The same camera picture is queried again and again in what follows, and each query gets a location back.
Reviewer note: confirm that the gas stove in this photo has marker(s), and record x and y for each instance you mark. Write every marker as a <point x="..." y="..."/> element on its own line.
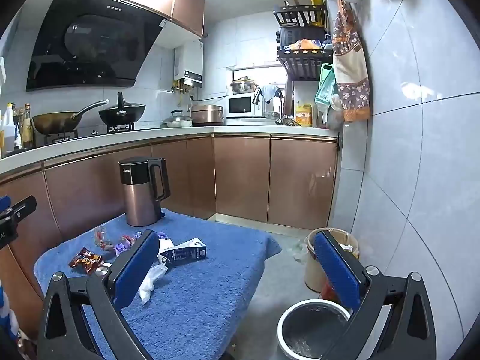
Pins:
<point x="86" y="134"/>

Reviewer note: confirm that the black storage rack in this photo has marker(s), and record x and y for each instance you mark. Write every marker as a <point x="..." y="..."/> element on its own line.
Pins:
<point x="303" y="63"/>

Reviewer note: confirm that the milk carton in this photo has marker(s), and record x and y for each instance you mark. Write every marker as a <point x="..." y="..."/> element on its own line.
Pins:
<point x="183" y="253"/>

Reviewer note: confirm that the silver pot with lid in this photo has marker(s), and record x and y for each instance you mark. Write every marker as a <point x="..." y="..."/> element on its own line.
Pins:
<point x="177" y="119"/>

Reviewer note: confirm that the clear red candy wrapper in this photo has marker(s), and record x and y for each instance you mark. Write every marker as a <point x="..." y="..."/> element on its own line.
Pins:
<point x="102" y="238"/>

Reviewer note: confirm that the beige trash bin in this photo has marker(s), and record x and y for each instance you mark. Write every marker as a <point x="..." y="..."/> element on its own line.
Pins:
<point x="313" y="270"/>

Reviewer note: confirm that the white water heater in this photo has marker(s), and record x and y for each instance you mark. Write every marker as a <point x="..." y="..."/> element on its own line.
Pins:
<point x="189" y="60"/>

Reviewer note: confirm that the blue towel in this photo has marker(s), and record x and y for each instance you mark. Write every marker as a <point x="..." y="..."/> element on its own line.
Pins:
<point x="210" y="288"/>

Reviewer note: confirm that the person's left forearm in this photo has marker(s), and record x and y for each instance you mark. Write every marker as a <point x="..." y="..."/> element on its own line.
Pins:
<point x="4" y="307"/>

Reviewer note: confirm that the grey hanging plastic bag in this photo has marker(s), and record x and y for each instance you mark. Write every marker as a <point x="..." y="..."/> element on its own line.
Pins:
<point x="334" y="114"/>

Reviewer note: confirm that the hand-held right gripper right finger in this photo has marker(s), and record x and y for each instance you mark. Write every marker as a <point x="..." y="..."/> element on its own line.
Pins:
<point x="335" y="270"/>

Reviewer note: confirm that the bronze wok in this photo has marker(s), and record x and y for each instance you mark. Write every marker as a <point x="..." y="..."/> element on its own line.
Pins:
<point x="52" y="122"/>

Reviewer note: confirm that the red purple candy wrapper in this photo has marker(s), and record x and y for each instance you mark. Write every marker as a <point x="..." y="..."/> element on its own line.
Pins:
<point x="129" y="239"/>

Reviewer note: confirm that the bronze lower cabinets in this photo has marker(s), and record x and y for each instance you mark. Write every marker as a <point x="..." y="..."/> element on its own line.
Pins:
<point x="240" y="180"/>

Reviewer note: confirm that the white rimmed trash bin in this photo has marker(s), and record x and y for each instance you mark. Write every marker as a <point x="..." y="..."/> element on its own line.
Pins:
<point x="311" y="330"/>

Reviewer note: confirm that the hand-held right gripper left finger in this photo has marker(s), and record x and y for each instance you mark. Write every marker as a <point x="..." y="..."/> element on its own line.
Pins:
<point x="137" y="266"/>

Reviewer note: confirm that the dark sauce bottle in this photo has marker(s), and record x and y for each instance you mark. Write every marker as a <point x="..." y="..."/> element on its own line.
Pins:
<point x="27" y="127"/>
<point x="17" y="127"/>

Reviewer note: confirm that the black range hood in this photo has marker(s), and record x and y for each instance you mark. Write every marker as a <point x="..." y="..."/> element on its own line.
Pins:
<point x="93" y="45"/>

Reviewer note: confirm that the black pan with lid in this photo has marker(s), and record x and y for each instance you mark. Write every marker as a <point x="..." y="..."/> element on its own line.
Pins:
<point x="122" y="114"/>

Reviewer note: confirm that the metal pot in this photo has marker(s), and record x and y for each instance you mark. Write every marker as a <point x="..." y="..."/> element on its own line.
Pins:
<point x="243" y="86"/>

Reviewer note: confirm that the red snack wrapper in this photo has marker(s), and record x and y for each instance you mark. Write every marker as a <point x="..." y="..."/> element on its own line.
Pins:
<point x="84" y="258"/>

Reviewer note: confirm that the orange packet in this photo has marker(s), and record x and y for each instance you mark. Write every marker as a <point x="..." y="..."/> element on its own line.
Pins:
<point x="305" y="45"/>

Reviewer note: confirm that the floral apron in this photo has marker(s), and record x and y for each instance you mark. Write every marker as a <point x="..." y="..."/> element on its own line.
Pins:
<point x="350" y="67"/>

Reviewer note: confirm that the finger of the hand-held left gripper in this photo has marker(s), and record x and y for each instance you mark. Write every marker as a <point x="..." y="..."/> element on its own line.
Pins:
<point x="23" y="207"/>

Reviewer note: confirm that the white microwave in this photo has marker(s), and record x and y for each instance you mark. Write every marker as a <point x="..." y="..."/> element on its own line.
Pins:
<point x="242" y="105"/>

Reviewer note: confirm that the white tissue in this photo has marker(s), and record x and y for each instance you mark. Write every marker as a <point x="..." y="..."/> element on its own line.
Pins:
<point x="150" y="281"/>

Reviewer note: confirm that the clear plastic scrap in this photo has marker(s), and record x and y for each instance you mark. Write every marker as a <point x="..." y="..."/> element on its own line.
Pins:
<point x="298" y="251"/>

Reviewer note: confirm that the yellow oil bottle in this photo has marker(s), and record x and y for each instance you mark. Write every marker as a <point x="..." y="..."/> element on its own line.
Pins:
<point x="303" y="114"/>

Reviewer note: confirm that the bronze rice cooker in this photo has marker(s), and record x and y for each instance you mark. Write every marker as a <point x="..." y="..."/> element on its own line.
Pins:
<point x="207" y="115"/>

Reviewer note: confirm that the green bag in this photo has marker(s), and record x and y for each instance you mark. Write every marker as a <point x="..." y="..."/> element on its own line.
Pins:
<point x="324" y="88"/>

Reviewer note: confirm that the white plastic bottle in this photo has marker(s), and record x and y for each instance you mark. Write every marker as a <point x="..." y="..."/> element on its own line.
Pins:
<point x="6" y="131"/>

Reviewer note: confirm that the light blue cloth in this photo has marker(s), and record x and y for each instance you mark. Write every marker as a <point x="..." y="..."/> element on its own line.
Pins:
<point x="270" y="93"/>

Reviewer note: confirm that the bronze electric kettle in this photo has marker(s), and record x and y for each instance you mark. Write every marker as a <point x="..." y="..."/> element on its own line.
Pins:
<point x="137" y="198"/>

